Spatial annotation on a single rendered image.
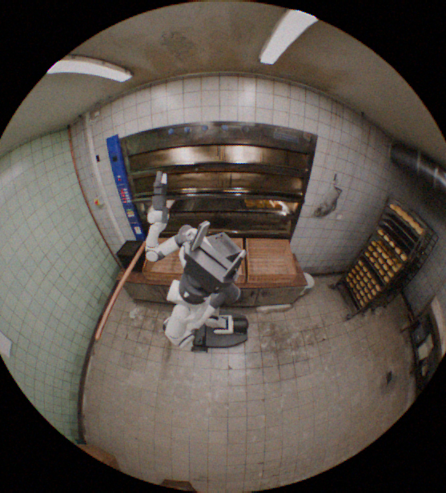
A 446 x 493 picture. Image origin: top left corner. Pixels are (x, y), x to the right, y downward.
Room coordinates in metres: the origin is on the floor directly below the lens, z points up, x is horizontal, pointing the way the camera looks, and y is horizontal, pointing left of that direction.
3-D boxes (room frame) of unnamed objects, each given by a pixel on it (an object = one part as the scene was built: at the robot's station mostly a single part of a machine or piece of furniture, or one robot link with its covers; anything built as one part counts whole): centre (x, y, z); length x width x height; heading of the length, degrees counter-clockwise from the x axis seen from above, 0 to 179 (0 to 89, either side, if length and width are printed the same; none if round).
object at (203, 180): (1.41, 0.06, 1.54); 1.79 x 0.11 x 0.19; 89
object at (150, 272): (1.16, 0.64, 0.72); 0.56 x 0.49 x 0.28; 89
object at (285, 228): (1.41, 0.06, 1.02); 1.79 x 0.11 x 0.19; 89
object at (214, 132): (1.44, 0.06, 1.99); 1.80 x 0.08 x 0.21; 89
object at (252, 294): (1.13, 0.18, 0.29); 2.42 x 0.56 x 0.58; 89
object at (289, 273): (1.13, -0.55, 0.72); 0.56 x 0.49 x 0.28; 88
